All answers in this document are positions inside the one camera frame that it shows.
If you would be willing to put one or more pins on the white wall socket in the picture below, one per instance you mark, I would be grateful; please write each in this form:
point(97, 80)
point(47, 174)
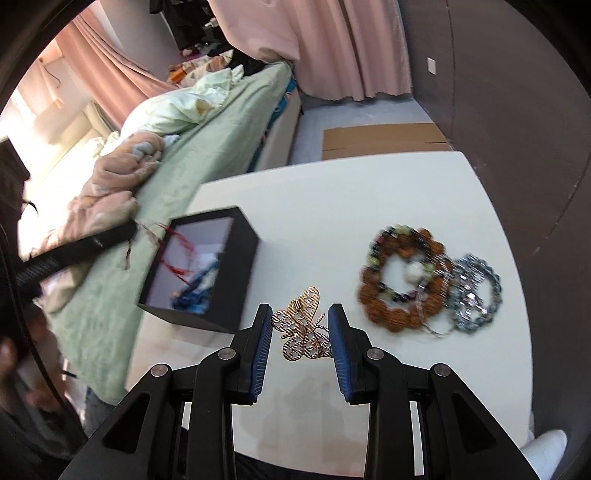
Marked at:
point(432, 66)

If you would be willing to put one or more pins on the white round bead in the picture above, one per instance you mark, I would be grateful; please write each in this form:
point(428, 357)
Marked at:
point(413, 272)

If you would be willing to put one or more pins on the pink curtain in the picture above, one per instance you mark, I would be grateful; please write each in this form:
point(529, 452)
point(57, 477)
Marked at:
point(341, 41)
point(106, 60)

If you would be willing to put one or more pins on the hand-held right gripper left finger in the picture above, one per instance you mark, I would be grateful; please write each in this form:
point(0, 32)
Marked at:
point(258, 355)

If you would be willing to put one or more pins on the gold butterfly brooch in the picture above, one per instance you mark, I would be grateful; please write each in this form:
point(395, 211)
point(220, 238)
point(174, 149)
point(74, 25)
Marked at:
point(300, 323)

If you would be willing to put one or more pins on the white rounded object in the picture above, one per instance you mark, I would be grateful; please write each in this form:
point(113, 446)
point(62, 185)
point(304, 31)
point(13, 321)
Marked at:
point(547, 445)

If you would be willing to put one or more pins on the dark hanging clothes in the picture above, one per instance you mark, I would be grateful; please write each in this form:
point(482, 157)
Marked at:
point(198, 23)

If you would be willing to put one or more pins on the black clothing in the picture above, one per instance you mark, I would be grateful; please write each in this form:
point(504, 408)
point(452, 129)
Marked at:
point(251, 64)

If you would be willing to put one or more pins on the flat cardboard sheet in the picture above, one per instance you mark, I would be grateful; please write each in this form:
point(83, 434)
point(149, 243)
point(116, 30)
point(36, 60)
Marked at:
point(378, 138)

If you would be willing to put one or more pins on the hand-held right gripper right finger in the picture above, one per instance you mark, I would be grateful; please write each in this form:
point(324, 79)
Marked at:
point(339, 360)

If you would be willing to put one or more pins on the pink fleece blanket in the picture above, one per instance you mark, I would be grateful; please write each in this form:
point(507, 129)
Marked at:
point(115, 175)

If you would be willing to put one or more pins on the bed with green sheet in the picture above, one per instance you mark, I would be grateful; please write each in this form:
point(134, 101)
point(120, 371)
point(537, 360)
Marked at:
point(207, 152)

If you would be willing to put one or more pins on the floral pillow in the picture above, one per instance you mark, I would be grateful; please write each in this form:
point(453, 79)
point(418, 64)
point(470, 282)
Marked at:
point(210, 69)

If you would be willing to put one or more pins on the orange bottle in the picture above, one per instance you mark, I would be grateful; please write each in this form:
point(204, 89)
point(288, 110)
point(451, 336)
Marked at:
point(179, 72)

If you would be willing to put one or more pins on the black jewelry box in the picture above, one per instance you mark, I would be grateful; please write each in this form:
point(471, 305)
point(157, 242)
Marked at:
point(247, 267)

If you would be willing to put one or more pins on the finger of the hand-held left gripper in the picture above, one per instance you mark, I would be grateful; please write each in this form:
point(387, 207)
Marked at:
point(74, 251)

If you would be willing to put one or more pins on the white pillow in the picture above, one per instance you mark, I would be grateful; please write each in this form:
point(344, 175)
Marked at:
point(104, 144)

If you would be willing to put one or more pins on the pale green duvet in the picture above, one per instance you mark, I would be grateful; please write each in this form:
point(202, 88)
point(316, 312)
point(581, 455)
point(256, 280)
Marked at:
point(175, 106)

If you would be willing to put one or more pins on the blue tassel ornament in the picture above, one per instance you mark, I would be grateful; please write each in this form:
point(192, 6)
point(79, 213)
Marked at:
point(198, 286)

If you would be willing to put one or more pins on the beige padded headboard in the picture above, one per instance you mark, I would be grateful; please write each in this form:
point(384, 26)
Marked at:
point(87, 122)

